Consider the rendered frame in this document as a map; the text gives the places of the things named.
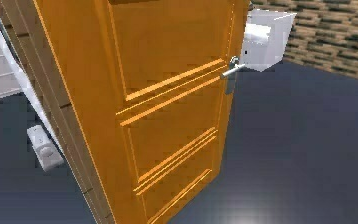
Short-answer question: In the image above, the orange wooden room door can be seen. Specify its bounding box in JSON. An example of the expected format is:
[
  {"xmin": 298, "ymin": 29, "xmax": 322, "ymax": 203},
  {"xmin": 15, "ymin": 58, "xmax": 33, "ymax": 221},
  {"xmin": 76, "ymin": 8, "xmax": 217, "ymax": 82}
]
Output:
[{"xmin": 31, "ymin": 0, "xmax": 251, "ymax": 224}]

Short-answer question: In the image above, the silver door lever handle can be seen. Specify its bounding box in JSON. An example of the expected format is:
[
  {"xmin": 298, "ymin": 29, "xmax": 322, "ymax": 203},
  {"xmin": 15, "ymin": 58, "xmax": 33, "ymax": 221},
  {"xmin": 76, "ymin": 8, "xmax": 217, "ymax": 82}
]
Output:
[{"xmin": 219, "ymin": 55, "xmax": 247, "ymax": 95}]

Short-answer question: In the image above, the white box cabinet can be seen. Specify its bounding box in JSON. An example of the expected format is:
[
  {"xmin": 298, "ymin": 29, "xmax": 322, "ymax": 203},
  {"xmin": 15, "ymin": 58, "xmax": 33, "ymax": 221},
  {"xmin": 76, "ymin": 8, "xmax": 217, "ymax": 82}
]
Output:
[{"xmin": 239, "ymin": 8, "xmax": 298, "ymax": 73}]

